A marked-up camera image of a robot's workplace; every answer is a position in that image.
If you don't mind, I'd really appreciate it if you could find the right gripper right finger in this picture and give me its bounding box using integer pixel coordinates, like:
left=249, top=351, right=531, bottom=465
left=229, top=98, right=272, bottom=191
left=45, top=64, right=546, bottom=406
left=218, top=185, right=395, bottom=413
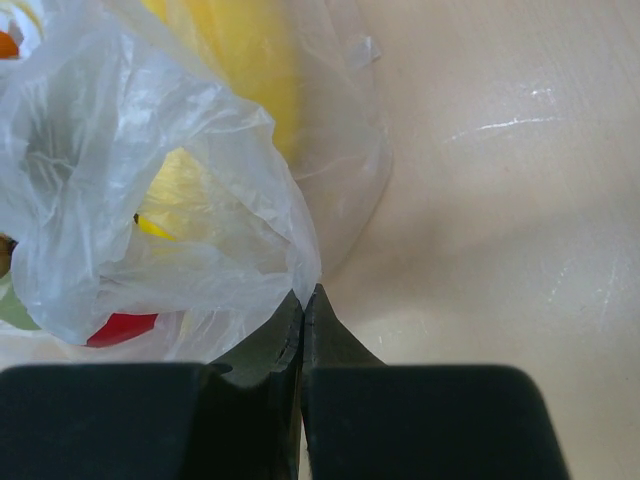
left=303, top=286, right=569, bottom=479

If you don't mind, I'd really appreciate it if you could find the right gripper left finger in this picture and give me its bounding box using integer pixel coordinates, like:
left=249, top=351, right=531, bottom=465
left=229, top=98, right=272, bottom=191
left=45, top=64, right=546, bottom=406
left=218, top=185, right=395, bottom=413
left=1, top=295, right=303, bottom=479

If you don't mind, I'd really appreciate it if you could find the red apple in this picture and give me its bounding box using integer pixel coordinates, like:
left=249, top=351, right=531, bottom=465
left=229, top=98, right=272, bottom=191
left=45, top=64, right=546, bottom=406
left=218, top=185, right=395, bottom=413
left=86, top=313, right=158, bottom=348

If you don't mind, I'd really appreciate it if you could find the clear plastic bag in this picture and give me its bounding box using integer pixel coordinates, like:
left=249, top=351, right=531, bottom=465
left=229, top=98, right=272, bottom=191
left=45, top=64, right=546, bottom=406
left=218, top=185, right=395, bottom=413
left=1, top=1, right=391, bottom=367

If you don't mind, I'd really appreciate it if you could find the green starfruit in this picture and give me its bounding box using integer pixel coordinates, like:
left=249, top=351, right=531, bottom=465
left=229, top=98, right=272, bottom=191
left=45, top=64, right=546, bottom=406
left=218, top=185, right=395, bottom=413
left=1, top=274, right=40, bottom=331

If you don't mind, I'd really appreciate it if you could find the yellow banana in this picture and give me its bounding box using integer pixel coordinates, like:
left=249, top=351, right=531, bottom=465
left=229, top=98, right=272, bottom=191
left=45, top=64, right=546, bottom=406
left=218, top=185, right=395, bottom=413
left=135, top=1, right=301, bottom=243

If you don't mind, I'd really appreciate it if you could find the orange tangerine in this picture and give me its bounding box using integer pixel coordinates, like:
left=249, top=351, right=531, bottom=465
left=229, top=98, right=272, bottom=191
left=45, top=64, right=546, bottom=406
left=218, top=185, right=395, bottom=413
left=0, top=31, right=20, bottom=60

